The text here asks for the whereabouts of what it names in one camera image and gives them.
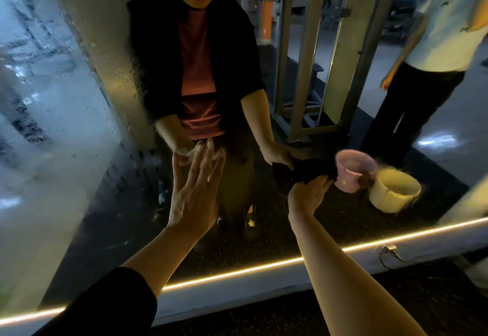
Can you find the small wall plug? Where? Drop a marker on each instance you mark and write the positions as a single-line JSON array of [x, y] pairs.
[[390, 250]]

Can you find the person's left forearm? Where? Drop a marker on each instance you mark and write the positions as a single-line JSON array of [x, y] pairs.
[[171, 259]]

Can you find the person's right forearm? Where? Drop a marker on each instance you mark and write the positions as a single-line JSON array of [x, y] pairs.
[[351, 278]]

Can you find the white round pillar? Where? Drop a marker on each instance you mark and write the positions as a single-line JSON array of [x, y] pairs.
[[474, 272]]

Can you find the person's right hand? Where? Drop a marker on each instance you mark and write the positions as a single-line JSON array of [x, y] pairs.
[[306, 196]]

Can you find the person's left hand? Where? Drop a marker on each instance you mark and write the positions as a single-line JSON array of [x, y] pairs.
[[197, 199]]

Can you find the dark brown cleaning cloth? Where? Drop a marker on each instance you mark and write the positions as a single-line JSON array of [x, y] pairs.
[[309, 170]]

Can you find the large wall mirror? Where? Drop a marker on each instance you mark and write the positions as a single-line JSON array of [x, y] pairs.
[[53, 157]]

